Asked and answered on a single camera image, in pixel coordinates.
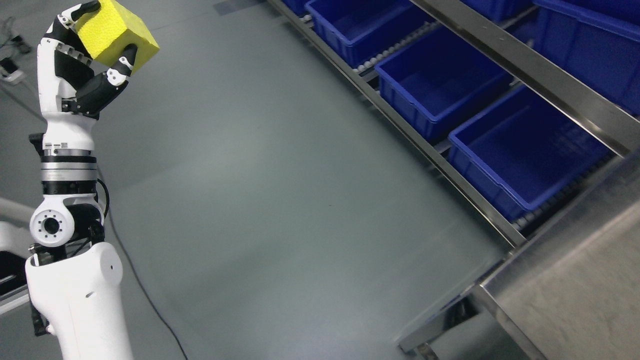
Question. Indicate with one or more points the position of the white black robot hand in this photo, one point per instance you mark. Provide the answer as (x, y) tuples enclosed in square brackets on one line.
[(71, 95)]

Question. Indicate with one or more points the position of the yellow foam block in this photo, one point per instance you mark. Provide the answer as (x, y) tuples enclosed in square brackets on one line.
[(105, 34)]

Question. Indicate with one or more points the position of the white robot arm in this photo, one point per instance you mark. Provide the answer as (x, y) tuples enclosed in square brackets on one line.
[(73, 274)]

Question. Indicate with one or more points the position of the metal shelf rack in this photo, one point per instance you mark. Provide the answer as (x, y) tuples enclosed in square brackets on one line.
[(504, 31)]

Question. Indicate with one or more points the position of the blue plastic bin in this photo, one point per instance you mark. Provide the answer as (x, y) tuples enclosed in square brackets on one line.
[(521, 151), (597, 42), (439, 82), (358, 30)]

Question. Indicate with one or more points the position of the blue plastic bin far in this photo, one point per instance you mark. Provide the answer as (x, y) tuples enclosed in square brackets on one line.
[(597, 42)]

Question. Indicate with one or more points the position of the stainless steel table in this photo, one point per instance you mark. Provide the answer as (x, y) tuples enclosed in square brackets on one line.
[(570, 293)]

